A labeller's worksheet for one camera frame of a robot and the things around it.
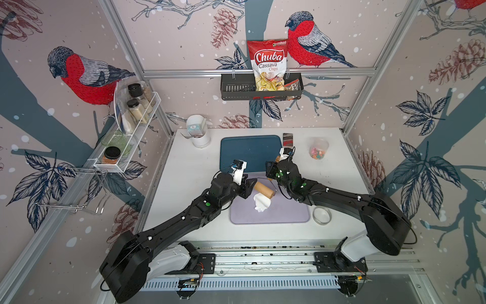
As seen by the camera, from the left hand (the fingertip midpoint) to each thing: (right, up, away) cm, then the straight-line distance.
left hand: (255, 174), depth 77 cm
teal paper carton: (-33, +21, +27) cm, 48 cm away
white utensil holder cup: (-29, +15, +32) cm, 46 cm away
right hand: (+5, +4, +8) cm, 11 cm away
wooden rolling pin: (+4, -7, +4) cm, 9 cm away
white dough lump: (+3, -15, +12) cm, 20 cm away
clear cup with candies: (+37, +11, +27) cm, 47 cm away
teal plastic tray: (+2, +9, +34) cm, 35 cm away
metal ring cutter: (+31, -20, +8) cm, 38 cm away
